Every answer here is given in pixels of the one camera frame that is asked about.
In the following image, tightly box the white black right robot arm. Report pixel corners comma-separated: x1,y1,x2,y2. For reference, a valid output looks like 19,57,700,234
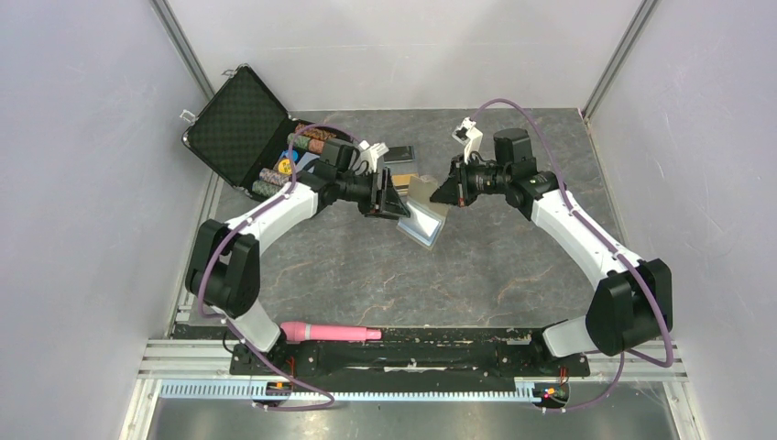
431,119,673,374

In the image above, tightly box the beige card holder wallet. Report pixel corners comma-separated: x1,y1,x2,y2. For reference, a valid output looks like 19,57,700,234
397,175,450,250

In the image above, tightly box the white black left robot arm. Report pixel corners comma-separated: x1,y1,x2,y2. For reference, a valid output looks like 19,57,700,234
185,138,410,374

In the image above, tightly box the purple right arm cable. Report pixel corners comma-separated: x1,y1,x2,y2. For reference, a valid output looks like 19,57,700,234
472,98,675,413

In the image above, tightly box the black poker chip case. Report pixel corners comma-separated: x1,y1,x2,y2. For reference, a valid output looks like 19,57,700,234
181,64,354,199

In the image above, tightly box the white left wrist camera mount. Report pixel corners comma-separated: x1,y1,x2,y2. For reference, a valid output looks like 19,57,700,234
356,140,389,173

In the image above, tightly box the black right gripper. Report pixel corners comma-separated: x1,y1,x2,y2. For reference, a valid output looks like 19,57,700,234
431,152,511,207

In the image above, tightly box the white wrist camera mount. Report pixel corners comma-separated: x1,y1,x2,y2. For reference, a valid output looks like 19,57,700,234
356,140,389,173
452,117,483,164

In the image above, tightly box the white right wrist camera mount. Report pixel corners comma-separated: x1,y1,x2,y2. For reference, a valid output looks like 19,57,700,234
452,117,483,164

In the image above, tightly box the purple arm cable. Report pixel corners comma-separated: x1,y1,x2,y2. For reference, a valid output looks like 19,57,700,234
197,124,373,413
472,98,675,413

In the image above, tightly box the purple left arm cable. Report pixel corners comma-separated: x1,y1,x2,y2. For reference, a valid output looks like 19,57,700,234
197,124,373,413

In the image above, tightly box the gold credit card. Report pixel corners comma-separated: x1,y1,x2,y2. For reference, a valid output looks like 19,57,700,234
392,173,418,188

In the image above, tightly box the pink cylindrical marker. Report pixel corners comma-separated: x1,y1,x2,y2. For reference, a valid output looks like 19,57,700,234
280,321,382,343

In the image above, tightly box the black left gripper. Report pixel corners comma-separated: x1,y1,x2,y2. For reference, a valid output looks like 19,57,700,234
336,168,410,221

